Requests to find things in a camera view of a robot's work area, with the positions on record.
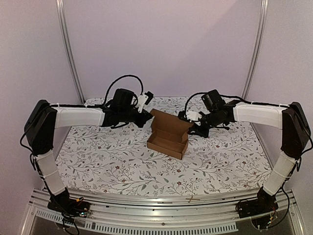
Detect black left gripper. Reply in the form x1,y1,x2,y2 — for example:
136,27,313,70
120,105,153,128

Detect brown cardboard box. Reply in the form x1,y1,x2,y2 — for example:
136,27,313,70
147,109,192,160

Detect right robot arm white sleeve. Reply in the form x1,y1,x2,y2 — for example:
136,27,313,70
201,89,313,200

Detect robot arm white sleeve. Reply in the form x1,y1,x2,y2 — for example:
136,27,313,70
19,88,137,199
201,89,313,200

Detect left robot arm white sleeve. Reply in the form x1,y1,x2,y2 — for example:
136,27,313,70
19,88,137,199

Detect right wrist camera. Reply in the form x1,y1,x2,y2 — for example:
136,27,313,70
178,111,202,122

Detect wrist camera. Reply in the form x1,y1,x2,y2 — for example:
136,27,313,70
178,111,202,122
136,91,154,113

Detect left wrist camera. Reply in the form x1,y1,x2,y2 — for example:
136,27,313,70
136,91,154,113

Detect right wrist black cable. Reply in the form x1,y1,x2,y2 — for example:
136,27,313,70
184,92,245,116

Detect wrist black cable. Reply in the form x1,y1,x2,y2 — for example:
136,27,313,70
184,92,245,116
104,74,145,106

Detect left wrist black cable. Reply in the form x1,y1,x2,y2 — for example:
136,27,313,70
104,74,145,106

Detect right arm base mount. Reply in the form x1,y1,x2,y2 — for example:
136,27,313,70
235,199,278,218

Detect aluminium front rail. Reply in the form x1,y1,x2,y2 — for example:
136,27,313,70
19,188,306,235

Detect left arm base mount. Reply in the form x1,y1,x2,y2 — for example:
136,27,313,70
47,194,90,217

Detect left aluminium frame post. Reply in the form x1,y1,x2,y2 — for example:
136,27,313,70
55,0,86,103

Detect aluminium frame post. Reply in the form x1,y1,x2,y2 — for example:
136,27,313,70
242,0,269,98
55,0,86,103

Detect right aluminium frame post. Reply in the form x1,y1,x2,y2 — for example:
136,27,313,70
242,0,269,98

